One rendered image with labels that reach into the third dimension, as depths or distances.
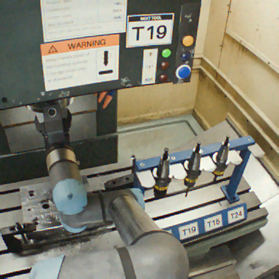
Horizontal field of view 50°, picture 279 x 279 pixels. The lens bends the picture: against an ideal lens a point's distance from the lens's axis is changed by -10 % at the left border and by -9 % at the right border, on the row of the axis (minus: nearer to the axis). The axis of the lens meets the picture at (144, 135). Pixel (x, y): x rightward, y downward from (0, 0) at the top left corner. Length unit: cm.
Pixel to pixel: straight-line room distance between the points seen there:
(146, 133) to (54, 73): 156
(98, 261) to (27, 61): 39
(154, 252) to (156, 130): 179
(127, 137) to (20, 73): 154
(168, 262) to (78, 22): 44
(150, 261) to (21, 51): 43
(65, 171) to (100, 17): 34
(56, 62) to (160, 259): 41
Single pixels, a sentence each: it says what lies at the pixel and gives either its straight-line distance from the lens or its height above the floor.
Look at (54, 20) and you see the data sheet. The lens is 60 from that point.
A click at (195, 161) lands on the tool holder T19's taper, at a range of 103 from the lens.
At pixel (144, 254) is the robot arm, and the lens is 43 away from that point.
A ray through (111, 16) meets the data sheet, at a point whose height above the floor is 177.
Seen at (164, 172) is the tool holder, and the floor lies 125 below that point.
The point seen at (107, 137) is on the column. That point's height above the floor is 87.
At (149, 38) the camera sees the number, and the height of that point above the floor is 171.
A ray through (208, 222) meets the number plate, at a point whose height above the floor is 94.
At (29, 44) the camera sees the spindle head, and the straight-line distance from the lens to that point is 61.
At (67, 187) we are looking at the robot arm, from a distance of 70.
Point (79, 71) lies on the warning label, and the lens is 65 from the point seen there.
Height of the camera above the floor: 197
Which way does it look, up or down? 41 degrees down
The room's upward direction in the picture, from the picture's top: 5 degrees clockwise
